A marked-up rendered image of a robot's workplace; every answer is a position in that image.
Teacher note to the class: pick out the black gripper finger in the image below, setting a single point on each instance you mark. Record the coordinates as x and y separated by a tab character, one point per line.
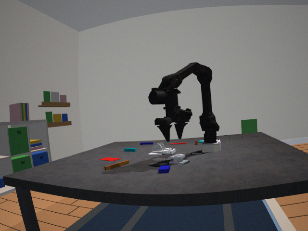
165	131
179	129

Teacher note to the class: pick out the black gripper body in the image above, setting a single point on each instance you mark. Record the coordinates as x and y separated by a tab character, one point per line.
169	118

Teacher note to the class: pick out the blue rectangular block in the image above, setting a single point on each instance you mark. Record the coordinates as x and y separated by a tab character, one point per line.
164	169

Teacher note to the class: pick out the brown flat bar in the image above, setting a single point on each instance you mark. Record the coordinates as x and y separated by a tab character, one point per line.
116	165

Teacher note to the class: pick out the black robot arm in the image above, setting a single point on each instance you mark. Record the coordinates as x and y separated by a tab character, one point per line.
166	93

